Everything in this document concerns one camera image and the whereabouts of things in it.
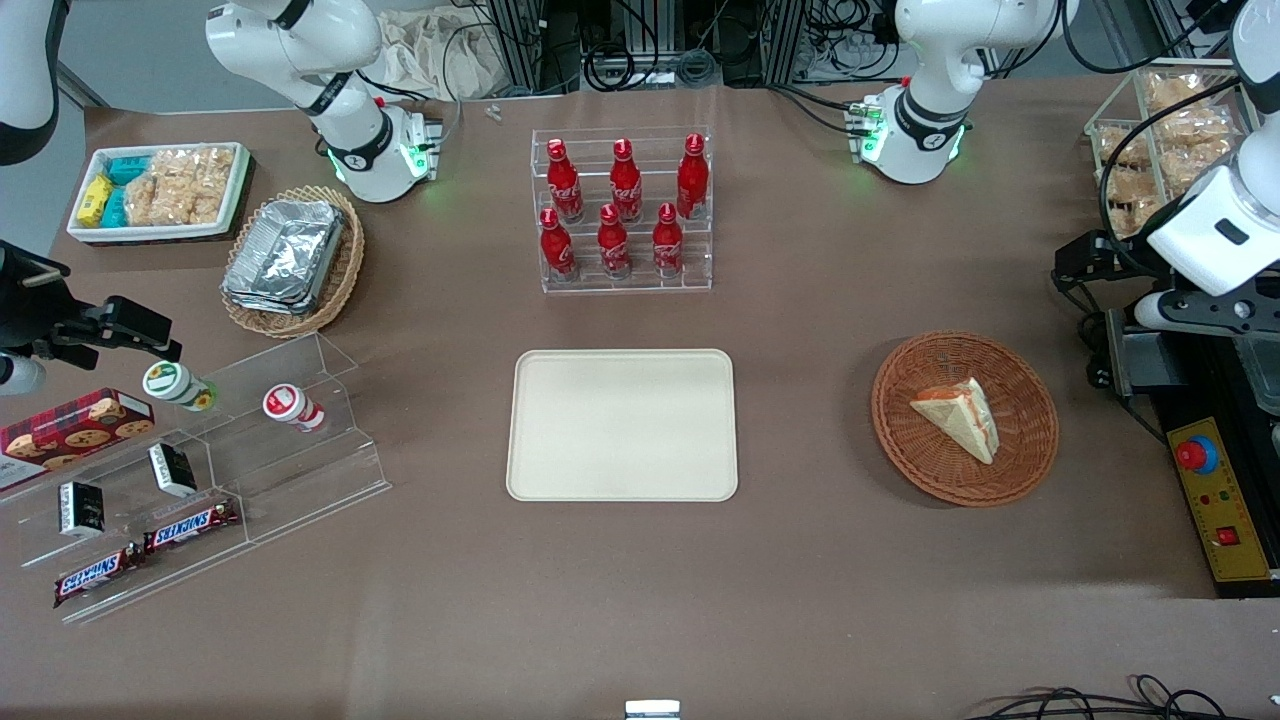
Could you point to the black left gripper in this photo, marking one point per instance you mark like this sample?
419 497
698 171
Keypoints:
1098 254

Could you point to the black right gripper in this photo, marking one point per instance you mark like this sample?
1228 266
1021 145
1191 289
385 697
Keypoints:
28 312

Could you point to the triangular sandwich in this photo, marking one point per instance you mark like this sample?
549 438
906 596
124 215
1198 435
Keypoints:
962 415

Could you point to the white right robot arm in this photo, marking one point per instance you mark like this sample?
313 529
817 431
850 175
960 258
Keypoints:
345 100

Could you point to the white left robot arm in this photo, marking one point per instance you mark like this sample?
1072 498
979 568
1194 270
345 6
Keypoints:
925 100

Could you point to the white snack tray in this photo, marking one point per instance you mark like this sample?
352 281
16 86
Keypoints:
150 232

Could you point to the light wicker basket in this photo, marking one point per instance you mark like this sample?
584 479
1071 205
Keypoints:
345 270

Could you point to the brown wicker basket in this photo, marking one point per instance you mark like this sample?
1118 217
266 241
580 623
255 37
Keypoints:
905 420

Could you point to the cream rectangular tray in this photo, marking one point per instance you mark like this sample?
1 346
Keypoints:
620 425

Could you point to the green-capped yogurt bottle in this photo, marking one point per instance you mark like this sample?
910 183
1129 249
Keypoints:
175 384

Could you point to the bagged fried snack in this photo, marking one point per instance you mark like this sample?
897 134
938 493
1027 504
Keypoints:
1135 215
1190 165
1172 92
1122 147
1128 183
1190 125

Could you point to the red cookie box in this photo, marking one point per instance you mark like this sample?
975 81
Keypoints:
75 430

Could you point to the teal snack packet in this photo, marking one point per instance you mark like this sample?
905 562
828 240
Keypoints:
115 208
128 168

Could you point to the black control unit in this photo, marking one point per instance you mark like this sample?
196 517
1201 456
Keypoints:
1150 370

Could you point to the yellow snack packet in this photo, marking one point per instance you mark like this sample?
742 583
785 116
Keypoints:
95 200

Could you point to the small black carton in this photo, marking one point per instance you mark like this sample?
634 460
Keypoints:
173 470
82 508

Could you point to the clear bag rice crackers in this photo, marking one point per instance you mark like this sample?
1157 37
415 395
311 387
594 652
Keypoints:
208 180
155 190

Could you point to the stack of foil trays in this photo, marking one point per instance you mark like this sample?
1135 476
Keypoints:
285 255

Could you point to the red-capped yogurt bottle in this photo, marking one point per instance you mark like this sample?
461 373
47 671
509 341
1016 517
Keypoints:
290 405

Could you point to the Snickers bar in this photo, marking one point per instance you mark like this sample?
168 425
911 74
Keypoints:
95 576
190 526

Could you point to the clear acrylic stepped shelf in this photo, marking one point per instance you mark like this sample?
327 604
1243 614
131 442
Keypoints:
290 480

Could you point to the clear plastic container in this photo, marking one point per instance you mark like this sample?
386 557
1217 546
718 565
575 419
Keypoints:
1262 375

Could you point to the red emergency stop button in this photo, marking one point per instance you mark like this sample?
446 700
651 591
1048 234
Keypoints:
1195 455

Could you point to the yellow control panel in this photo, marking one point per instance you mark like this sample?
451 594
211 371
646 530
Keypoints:
1225 510

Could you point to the red cola bottle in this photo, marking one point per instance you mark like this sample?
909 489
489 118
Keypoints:
626 185
667 245
613 245
692 180
563 185
557 248

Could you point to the beige cloth bag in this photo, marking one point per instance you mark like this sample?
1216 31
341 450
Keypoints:
430 55

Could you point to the clear acrylic bottle rack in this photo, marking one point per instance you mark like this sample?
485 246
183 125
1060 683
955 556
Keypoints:
620 285

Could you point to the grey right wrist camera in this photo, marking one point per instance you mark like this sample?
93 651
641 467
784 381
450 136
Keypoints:
18 375

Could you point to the silver bracket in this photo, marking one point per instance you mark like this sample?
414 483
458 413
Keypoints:
652 710

